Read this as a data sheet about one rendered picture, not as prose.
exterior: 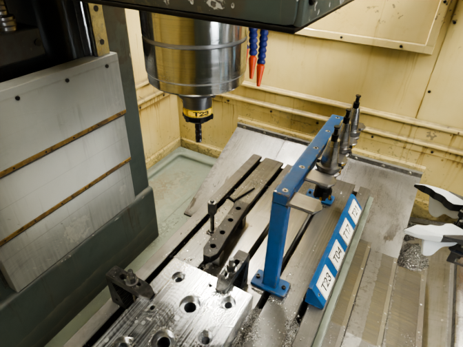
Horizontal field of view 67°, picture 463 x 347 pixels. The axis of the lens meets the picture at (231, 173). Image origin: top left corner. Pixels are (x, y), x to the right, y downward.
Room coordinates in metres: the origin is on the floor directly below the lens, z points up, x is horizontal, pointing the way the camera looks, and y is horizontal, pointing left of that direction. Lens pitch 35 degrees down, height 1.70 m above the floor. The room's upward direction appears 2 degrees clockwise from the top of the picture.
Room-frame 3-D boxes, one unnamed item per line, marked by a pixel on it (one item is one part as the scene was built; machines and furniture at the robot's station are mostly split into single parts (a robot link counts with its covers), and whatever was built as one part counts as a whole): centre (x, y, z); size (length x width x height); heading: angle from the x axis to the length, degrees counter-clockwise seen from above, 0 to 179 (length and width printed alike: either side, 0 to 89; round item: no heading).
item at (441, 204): (0.53, -0.40, 1.28); 0.09 x 0.03 x 0.06; 25
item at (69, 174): (0.77, 0.45, 1.16); 0.48 x 0.05 x 0.51; 152
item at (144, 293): (0.53, 0.23, 0.97); 0.13 x 0.03 x 0.15; 62
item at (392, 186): (1.13, -0.25, 0.75); 0.89 x 0.70 x 0.26; 62
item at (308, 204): (0.59, -0.16, 1.21); 0.07 x 0.05 x 0.01; 62
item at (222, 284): (0.58, -0.01, 0.97); 0.13 x 0.03 x 0.15; 152
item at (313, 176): (0.69, -0.22, 1.21); 0.07 x 0.05 x 0.01; 62
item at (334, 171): (0.74, -0.24, 1.21); 0.06 x 0.06 x 0.03
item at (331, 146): (0.74, -0.24, 1.26); 0.04 x 0.04 x 0.07
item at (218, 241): (0.78, 0.01, 0.93); 0.26 x 0.05 x 0.06; 157
